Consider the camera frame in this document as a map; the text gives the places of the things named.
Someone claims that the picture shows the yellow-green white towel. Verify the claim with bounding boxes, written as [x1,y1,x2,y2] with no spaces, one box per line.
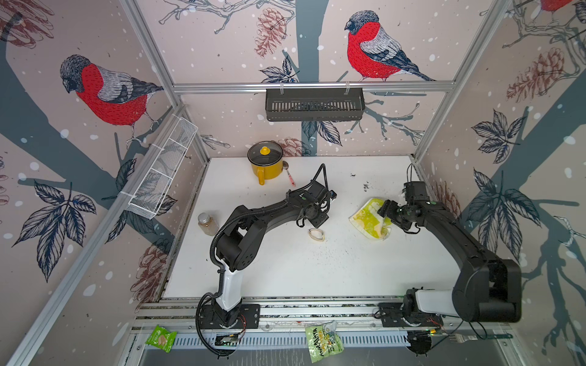
[349,198,392,241]

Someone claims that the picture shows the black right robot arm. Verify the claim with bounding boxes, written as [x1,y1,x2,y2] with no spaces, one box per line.
[378,200,522,323]

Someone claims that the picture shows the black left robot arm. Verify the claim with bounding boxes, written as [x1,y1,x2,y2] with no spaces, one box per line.
[201,180,337,327]

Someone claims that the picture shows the yellow pot with lid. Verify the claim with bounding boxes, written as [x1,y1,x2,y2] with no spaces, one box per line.
[247,140,284,185]

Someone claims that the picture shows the small glass spice jar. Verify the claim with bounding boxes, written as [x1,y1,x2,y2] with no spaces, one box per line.
[198,212,219,236]

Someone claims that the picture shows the green white snack bag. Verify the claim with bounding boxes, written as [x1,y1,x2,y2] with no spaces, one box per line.
[305,321,344,363]

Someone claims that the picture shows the green snack packet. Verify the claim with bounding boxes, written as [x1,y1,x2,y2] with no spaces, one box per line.
[145,326,177,353]

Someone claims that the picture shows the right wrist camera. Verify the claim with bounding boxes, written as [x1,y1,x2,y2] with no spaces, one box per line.
[403,181,430,205]

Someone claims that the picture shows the pink handled spoon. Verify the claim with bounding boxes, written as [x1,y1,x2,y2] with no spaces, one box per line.
[282,161,296,187]

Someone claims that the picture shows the black hanging wire basket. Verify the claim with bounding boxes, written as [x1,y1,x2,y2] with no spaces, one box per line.
[265,88,366,122]

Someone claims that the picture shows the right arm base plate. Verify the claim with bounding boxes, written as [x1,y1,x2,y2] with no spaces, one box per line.
[373,303,443,329]

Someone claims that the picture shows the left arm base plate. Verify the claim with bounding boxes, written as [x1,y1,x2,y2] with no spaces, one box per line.
[196,303,260,329]

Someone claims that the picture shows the white mesh wall shelf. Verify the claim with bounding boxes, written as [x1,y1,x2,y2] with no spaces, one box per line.
[122,114,198,220]

